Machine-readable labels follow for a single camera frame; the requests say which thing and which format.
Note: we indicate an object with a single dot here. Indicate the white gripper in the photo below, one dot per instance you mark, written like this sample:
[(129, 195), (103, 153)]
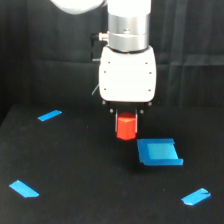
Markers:
[(127, 81)]

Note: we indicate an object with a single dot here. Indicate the red hexagonal block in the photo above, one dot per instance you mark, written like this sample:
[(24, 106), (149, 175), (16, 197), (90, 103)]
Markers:
[(126, 125)]

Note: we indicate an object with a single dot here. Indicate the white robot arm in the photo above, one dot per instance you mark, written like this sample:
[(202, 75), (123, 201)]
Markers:
[(128, 24)]

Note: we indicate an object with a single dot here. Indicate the blue taped square marker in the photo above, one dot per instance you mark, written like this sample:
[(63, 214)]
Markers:
[(158, 152)]

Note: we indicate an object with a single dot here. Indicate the blue tape strip far left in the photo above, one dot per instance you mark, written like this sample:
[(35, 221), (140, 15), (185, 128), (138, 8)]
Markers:
[(49, 115)]

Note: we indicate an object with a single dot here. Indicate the blue tape strip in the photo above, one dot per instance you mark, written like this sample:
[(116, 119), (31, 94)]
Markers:
[(49, 115), (196, 197), (23, 189)]

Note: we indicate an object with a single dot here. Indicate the black backdrop curtain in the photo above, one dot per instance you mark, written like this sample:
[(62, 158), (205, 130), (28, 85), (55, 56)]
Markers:
[(47, 59)]

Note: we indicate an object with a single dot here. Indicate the blue tape strip near right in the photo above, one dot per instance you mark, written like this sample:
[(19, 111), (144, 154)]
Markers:
[(196, 197)]

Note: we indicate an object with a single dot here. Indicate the blue tape strip near left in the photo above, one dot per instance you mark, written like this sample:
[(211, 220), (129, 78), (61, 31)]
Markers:
[(23, 189)]

